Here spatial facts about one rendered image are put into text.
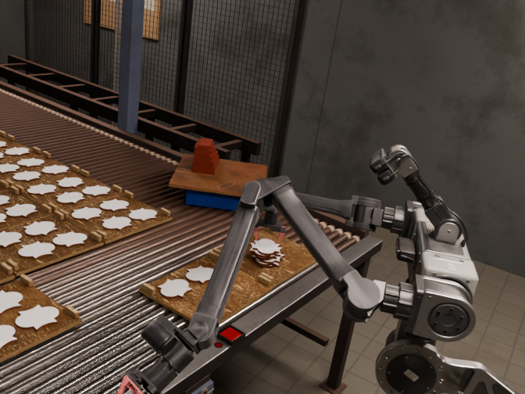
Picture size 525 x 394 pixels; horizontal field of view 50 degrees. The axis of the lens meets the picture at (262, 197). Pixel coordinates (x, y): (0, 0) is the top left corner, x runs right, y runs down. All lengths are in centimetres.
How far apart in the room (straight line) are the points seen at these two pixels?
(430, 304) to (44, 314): 130
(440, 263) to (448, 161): 371
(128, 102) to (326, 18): 219
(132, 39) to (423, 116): 256
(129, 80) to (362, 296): 289
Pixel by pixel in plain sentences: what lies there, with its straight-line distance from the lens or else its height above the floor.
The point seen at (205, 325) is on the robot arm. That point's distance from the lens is 131.
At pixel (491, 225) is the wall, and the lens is 521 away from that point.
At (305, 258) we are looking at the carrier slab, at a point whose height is 94.
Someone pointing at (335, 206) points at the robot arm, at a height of 145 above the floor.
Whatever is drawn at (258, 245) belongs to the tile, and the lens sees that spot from 246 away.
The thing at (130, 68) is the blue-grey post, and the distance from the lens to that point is 393.
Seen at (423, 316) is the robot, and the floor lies 144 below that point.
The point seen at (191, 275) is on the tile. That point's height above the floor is 95.
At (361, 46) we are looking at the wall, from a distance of 525.
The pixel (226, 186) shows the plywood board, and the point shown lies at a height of 104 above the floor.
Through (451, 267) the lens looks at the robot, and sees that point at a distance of 145.
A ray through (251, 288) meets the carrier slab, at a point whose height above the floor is 94.
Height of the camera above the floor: 214
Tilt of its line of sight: 22 degrees down
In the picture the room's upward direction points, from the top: 9 degrees clockwise
